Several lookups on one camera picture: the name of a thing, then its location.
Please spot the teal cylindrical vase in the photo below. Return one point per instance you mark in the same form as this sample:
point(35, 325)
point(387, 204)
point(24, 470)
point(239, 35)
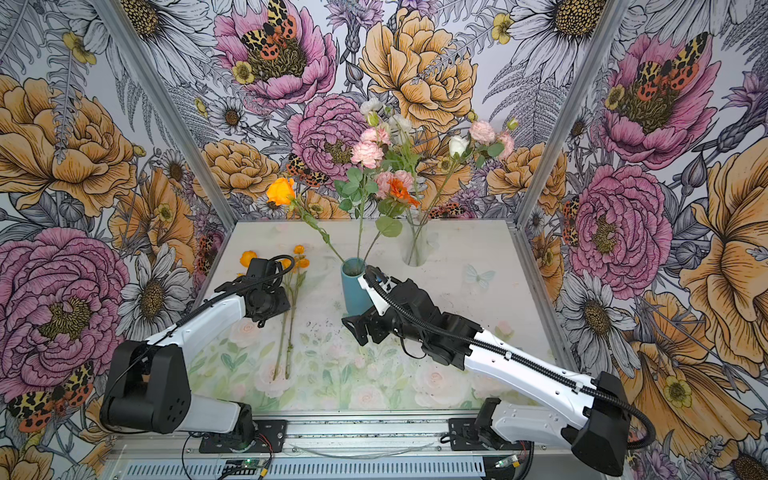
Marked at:
point(356, 299)

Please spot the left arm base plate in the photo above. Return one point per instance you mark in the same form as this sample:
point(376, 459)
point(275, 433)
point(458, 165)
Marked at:
point(268, 437)

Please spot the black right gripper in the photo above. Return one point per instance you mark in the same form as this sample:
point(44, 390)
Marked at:
point(365, 324)

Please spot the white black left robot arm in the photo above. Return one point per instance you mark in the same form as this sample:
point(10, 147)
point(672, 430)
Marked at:
point(148, 388)

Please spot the orange yellow ranunculus stem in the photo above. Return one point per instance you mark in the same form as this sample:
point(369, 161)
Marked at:
point(244, 260)

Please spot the clear glass vase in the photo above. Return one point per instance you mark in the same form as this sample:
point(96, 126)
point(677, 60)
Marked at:
point(415, 250)

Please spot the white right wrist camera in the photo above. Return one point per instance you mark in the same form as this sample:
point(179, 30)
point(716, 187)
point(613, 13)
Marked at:
point(368, 284)

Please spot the right aluminium corner post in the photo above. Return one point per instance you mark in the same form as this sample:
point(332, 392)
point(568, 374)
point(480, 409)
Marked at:
point(598, 49)

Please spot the pink rosebud stem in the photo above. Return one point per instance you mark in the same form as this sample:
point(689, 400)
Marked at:
point(441, 178)

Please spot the pink white rose stem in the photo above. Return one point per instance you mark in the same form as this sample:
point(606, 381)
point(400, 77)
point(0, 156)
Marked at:
point(362, 191)

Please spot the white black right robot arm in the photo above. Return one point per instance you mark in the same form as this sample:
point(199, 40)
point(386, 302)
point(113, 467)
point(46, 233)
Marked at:
point(590, 416)

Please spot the aluminium corner post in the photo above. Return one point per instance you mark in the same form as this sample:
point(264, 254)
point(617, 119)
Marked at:
point(129, 44)
point(598, 49)

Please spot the left aluminium corner post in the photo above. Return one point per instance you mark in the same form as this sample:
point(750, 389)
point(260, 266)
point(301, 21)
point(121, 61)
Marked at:
point(129, 44)

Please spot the light pink peony stem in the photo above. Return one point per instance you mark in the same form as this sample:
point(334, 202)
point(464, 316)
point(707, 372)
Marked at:
point(390, 180)

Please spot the orange daisy flower stem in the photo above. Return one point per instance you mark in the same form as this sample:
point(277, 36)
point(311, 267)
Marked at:
point(393, 204)

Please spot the aluminium front rail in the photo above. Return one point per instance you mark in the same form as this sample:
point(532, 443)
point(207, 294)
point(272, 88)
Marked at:
point(417, 430)

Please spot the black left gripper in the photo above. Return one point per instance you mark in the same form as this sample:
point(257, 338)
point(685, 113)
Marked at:
point(279, 302)

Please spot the small orange blossom stem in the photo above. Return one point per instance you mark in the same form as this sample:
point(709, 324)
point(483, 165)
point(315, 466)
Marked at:
point(297, 279)

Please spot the green circuit board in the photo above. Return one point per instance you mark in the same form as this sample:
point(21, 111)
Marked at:
point(248, 467)

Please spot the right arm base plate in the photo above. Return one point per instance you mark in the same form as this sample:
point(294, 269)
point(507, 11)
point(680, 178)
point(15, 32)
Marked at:
point(465, 435)

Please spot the pink carnation flower stem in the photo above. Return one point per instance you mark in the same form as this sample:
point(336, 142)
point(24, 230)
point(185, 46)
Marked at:
point(481, 148)

